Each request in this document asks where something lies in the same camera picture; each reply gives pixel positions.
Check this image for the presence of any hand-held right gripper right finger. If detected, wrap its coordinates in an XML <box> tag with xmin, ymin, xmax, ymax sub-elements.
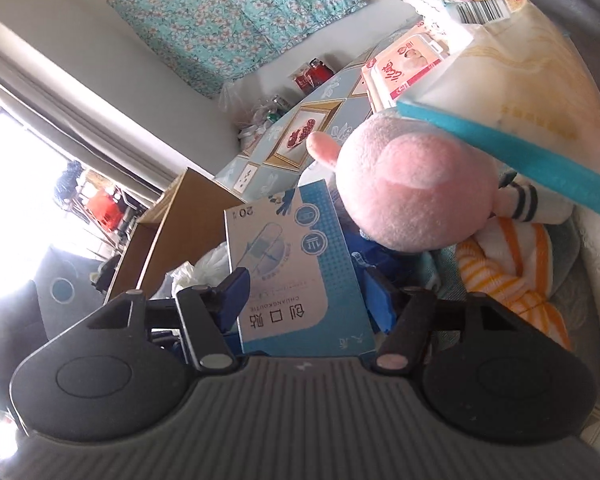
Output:
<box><xmin>365</xmin><ymin>270</ymin><xmax>518</xmax><ymax>375</ymax></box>

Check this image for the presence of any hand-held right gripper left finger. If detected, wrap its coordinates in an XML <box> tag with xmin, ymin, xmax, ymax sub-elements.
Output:
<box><xmin>87</xmin><ymin>267</ymin><xmax>251</xmax><ymax>372</ymax></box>

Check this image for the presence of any blue white plaster box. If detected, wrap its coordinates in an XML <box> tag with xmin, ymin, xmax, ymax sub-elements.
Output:
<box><xmin>224</xmin><ymin>179</ymin><xmax>377</xmax><ymax>361</ymax></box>

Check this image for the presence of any brown cardboard box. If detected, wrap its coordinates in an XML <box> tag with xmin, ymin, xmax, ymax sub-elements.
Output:
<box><xmin>104</xmin><ymin>167</ymin><xmax>237</xmax><ymax>306</ymax></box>

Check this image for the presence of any pink white plush bunny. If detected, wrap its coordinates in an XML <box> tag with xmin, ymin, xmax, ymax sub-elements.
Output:
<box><xmin>306</xmin><ymin>109</ymin><xmax>576</xmax><ymax>252</ymax></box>

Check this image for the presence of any cotton swab bag teal strip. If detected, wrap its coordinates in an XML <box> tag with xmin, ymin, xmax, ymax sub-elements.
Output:
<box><xmin>395</xmin><ymin>0</ymin><xmax>600</xmax><ymax>222</ymax></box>

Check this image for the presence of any white plastic bag blue print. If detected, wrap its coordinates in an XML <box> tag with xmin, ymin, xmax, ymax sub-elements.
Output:
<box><xmin>152</xmin><ymin>242</ymin><xmax>231</xmax><ymax>301</ymax></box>

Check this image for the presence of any orange striped white cloth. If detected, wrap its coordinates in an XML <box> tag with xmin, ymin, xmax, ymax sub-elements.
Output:
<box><xmin>455</xmin><ymin>220</ymin><xmax>573</xmax><ymax>353</ymax></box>

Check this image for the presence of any red crate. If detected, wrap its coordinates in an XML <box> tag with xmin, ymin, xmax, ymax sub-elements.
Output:
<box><xmin>87</xmin><ymin>187</ymin><xmax>123</xmax><ymax>231</ymax></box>

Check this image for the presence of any dark blue dotted cloth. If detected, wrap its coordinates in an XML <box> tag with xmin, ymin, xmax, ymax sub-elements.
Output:
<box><xmin>30</xmin><ymin>245</ymin><xmax>108</xmax><ymax>311</ymax></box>

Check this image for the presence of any clear plastic bag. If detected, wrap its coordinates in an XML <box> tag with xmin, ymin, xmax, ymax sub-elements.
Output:
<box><xmin>218</xmin><ymin>82</ymin><xmax>286</xmax><ymax>143</ymax></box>

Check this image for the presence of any patterned light blue tablecloth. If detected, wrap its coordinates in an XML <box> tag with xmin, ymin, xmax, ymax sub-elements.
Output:
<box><xmin>214</xmin><ymin>22</ymin><xmax>431</xmax><ymax>201</ymax></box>

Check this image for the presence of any hanging dark blue garment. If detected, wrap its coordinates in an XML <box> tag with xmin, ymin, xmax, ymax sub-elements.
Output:
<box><xmin>54</xmin><ymin>160</ymin><xmax>87</xmax><ymax>207</ymax></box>

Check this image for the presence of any pink wet wipes pack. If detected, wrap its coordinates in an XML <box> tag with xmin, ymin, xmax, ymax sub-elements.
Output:
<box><xmin>361</xmin><ymin>30</ymin><xmax>453</xmax><ymax>111</ymax></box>

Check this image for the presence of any grey curtain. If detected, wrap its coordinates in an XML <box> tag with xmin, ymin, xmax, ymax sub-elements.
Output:
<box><xmin>0</xmin><ymin>7</ymin><xmax>181</xmax><ymax>191</ymax></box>

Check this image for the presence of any teal floral cloth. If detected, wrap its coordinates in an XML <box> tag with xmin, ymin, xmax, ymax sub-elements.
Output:
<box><xmin>107</xmin><ymin>0</ymin><xmax>376</xmax><ymax>98</ymax></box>

